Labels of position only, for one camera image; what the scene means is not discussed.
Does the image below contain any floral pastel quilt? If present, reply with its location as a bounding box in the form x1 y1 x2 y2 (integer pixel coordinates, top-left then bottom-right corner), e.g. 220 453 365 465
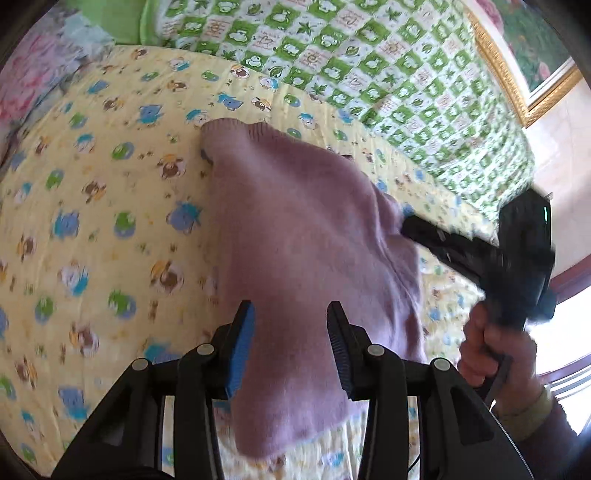
1 5 115 153

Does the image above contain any purple knit sweater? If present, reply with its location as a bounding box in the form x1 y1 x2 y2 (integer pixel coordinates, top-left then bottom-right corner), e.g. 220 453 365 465
200 119 426 459

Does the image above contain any framed landscape painting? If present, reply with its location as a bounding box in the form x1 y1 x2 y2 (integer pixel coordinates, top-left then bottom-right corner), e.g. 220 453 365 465
465 0 583 128

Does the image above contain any person right forearm sleeve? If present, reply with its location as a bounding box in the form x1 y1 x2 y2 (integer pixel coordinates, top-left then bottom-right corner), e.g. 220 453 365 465
493 386 590 479

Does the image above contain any yellow cartoon bear blanket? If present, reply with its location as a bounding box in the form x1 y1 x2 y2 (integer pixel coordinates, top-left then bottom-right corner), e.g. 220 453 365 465
1 46 495 476

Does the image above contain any person right hand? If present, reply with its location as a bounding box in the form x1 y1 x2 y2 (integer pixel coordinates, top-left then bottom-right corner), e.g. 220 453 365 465
458 302 543 415

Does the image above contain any green checkered quilt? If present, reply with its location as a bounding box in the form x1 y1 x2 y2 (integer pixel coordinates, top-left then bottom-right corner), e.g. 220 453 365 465
64 0 537 218

